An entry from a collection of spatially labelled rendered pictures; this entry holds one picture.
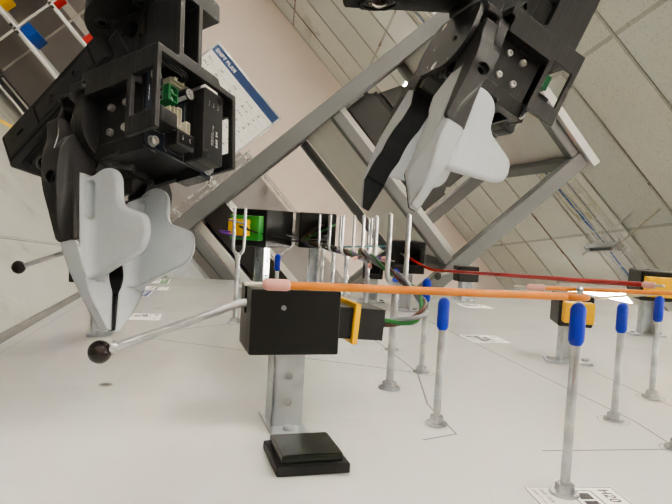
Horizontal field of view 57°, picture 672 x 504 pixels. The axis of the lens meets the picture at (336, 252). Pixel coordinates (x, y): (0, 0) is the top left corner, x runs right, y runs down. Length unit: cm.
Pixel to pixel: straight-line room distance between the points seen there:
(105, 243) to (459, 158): 21
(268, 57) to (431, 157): 793
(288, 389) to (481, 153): 19
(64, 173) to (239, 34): 804
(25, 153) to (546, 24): 37
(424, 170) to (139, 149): 16
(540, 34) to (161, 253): 28
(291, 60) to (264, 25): 56
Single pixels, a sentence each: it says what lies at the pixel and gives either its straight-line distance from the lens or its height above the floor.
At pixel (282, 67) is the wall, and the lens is 825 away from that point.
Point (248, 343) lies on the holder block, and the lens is 38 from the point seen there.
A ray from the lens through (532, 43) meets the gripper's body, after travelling 43.
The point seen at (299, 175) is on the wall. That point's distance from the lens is 792.
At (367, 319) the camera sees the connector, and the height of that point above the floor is 114.
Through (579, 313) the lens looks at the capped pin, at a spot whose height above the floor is 121.
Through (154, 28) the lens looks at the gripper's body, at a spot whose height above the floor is 115.
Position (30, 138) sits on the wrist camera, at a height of 104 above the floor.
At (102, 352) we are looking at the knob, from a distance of 39.
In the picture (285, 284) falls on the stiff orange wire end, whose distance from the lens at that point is 29.
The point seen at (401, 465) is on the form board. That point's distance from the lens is 36.
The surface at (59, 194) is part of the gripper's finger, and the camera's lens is 38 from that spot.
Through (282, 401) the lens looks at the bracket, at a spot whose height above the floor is 106.
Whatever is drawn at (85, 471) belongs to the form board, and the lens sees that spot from 35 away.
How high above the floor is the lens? 111
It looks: 6 degrees up
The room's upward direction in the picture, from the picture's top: 50 degrees clockwise
